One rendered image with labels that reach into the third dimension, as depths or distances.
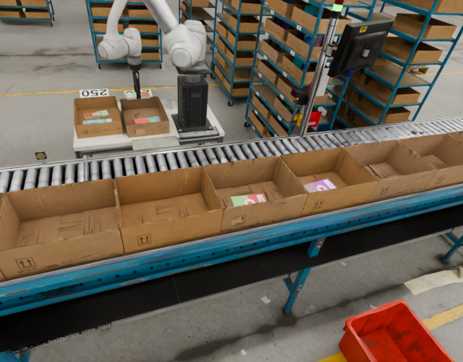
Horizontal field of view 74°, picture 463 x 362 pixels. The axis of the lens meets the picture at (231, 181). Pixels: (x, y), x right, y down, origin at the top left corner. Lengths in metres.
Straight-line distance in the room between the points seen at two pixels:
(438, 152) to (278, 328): 1.52
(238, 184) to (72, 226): 0.77
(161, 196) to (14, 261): 0.61
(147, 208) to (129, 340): 0.93
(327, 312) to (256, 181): 1.11
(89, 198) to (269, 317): 1.35
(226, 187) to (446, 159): 1.44
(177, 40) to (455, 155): 1.78
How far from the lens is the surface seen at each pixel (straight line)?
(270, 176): 1.63
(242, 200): 1.40
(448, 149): 2.35
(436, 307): 2.74
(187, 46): 1.83
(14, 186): 1.97
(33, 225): 1.51
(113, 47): 2.06
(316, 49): 2.71
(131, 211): 1.45
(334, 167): 1.85
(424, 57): 3.35
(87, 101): 2.53
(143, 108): 2.51
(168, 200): 1.49
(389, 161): 2.10
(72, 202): 1.46
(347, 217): 1.56
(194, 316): 2.13
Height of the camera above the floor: 1.92
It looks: 40 degrees down
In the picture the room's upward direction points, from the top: 8 degrees clockwise
